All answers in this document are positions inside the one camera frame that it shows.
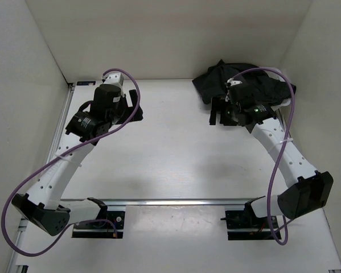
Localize black trousers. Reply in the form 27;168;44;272
192;60;291;106

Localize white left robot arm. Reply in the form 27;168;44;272
11;84;142;236

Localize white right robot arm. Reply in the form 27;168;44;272
209;80;334;228

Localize blue label sticker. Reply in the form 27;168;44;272
76;81;96;86

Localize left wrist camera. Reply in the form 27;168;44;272
102;72;124;88

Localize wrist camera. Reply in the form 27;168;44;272
102;72;124;88
226;78;243;88

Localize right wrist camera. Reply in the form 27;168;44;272
226;78;243;88

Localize aluminium front rail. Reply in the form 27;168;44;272
59;198;268;206

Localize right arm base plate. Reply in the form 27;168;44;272
220;210;273;241

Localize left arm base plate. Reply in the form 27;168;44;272
72;206;126;239

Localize aluminium left side rail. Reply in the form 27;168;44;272
6;82;76;272

